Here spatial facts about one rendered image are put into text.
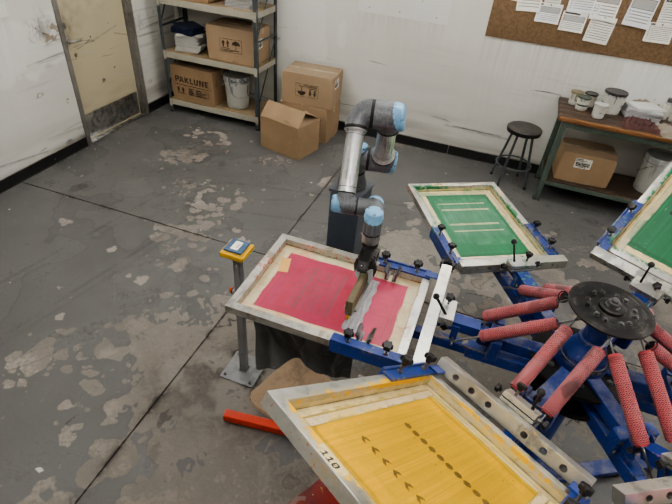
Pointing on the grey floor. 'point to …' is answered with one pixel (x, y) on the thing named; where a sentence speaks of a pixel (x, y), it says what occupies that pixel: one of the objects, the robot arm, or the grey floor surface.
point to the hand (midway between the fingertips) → (363, 280)
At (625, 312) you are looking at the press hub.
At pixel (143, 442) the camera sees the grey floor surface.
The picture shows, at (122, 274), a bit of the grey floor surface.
